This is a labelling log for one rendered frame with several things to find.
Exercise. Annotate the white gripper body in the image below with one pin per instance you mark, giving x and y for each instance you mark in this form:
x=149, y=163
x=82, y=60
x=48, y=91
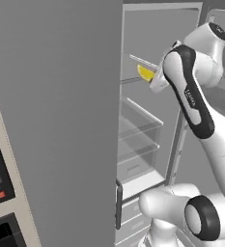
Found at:
x=159, y=80

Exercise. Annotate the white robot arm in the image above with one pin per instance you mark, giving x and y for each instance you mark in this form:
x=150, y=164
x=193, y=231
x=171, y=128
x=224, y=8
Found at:
x=220, y=151

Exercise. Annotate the yellow lemon wedge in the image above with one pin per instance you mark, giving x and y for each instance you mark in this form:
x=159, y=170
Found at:
x=146, y=73

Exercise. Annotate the clear glass fridge shelf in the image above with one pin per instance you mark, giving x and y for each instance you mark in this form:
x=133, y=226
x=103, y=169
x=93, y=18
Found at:
x=135, y=151
x=130, y=69
x=136, y=120

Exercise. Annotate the grey fridge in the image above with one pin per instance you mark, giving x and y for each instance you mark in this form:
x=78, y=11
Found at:
x=168, y=29

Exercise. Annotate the grey fridge door with dispenser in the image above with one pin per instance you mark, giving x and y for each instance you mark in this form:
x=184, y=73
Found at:
x=59, y=96

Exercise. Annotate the grey freezer drawer front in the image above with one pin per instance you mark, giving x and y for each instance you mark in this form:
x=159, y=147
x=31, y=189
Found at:
x=130, y=215

